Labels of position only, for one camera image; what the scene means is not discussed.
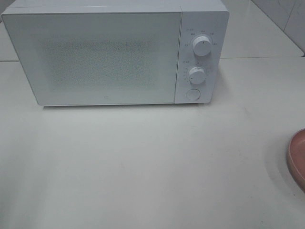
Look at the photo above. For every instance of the round white door button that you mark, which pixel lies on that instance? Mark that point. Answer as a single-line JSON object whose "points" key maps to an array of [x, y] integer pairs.
{"points": [[193, 94]]}

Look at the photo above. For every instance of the white timer knob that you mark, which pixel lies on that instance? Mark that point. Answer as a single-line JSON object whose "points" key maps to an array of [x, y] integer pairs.
{"points": [[197, 75]]}

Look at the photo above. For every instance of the white microwave door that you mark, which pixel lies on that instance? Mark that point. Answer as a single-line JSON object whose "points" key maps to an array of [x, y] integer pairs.
{"points": [[94, 59]]}

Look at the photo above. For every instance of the pink round plate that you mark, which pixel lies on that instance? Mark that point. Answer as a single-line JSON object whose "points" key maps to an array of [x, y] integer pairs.
{"points": [[295, 158]]}

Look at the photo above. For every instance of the upper white power knob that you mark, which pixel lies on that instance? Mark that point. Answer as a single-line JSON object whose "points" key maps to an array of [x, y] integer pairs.
{"points": [[202, 45]]}

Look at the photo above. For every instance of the white microwave oven body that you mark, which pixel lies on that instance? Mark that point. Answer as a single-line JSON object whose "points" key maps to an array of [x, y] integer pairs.
{"points": [[208, 17]]}

